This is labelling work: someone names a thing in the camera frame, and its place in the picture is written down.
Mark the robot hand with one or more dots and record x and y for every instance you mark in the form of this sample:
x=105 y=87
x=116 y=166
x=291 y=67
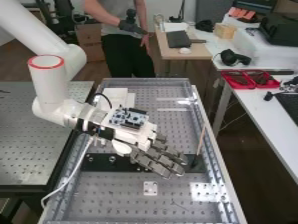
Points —
x=137 y=133

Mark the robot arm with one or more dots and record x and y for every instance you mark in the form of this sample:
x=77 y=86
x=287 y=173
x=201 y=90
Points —
x=53 y=83

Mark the black plate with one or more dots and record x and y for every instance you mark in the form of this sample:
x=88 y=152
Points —
x=100 y=162

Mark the small white box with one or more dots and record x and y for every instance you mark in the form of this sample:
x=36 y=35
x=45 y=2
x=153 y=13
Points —
x=117 y=95

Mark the thin stick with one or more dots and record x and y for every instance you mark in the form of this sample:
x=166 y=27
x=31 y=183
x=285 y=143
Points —
x=201 y=143

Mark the clear box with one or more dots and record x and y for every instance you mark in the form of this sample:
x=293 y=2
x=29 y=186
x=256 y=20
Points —
x=146 y=82

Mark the wooden desk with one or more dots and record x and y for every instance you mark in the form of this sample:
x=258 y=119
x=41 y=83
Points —
x=186 y=63

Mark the person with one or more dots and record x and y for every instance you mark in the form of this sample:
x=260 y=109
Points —
x=127 y=50

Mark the white mouse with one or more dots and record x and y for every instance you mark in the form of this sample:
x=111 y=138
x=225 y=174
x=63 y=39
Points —
x=185 y=50

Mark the red tray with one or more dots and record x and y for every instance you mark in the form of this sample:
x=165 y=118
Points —
x=237 y=80
x=266 y=79

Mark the white desk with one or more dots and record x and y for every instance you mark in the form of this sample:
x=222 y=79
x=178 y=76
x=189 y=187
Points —
x=261 y=56
x=266 y=133

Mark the cardboard box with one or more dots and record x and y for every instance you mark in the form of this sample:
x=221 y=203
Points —
x=91 y=41

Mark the black notebook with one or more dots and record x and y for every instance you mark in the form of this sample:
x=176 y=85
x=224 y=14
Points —
x=178 y=39

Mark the black headphones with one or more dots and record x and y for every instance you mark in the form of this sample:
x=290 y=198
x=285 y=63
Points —
x=233 y=57

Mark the black keyboard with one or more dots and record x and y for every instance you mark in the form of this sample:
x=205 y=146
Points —
x=289 y=106

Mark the small wooden box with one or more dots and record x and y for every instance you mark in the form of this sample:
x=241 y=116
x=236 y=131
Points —
x=225 y=31

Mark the black case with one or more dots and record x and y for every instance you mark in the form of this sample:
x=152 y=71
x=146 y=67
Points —
x=281 y=30

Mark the white square mount block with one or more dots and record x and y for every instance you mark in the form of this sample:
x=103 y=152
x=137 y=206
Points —
x=149 y=188

